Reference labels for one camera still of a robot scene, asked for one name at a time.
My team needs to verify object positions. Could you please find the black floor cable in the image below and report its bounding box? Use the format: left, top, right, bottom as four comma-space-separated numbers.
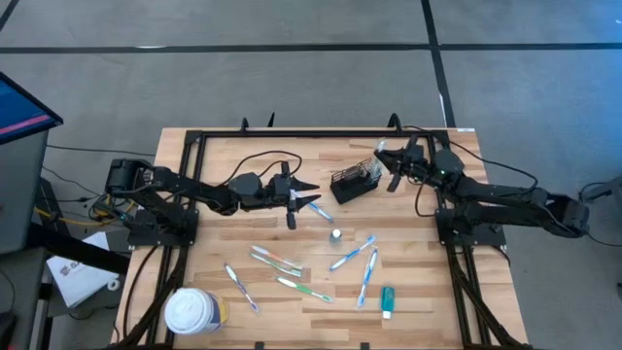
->
576, 182, 622, 248
46, 144, 157, 158

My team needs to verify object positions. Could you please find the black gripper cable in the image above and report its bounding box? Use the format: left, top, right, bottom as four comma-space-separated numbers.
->
221, 149, 303, 189
402, 124, 539, 219

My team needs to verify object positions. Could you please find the grey cabinet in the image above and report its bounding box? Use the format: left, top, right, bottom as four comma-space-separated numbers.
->
0, 129, 50, 257

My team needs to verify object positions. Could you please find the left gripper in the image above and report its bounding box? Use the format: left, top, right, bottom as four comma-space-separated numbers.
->
265, 161, 323, 230

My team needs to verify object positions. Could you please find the grey stand leg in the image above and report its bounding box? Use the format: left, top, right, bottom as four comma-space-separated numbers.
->
580, 173, 622, 203

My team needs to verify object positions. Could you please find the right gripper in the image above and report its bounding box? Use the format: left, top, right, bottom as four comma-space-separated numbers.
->
374, 133, 434, 193

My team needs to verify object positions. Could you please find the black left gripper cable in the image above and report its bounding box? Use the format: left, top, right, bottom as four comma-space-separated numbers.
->
221, 149, 303, 189

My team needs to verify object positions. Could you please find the black wire caddy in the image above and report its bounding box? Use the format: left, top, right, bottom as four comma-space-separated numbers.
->
328, 157, 384, 206

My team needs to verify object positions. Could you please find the white printed booklet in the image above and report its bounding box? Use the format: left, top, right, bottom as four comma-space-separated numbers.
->
46, 230, 121, 309

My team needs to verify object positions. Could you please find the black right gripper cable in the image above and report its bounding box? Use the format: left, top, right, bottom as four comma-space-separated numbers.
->
402, 124, 539, 219

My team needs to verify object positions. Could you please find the white lidded wipes canister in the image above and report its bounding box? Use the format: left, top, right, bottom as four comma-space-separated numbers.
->
163, 286, 230, 336

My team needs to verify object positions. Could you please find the orange white toothbrush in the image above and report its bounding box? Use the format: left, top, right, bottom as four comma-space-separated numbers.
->
249, 244, 306, 270

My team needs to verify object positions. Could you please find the blue white toothbrush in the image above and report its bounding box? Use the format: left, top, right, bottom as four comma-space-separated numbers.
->
356, 245, 380, 309
290, 189, 335, 224
328, 234, 378, 273

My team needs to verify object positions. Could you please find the monitor with blue screen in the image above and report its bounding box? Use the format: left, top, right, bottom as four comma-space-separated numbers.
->
0, 71, 65, 146

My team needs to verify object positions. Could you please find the black aluminium table frame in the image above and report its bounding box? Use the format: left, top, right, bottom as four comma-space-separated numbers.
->
112, 126, 532, 350

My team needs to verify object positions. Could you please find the black desk beam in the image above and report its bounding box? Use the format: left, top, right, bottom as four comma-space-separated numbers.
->
26, 222, 131, 276

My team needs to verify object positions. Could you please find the yellow cable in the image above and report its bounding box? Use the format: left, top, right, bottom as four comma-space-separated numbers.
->
33, 189, 138, 228

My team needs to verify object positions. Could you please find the green white toothbrush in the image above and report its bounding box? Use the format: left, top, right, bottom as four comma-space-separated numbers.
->
248, 251, 304, 279
273, 275, 335, 304

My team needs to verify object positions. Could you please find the purple white wrapped toothbrush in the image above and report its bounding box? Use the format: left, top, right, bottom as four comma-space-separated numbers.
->
224, 262, 260, 314

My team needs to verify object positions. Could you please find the teal toothpaste tube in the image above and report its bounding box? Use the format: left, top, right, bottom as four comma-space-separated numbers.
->
380, 285, 397, 321

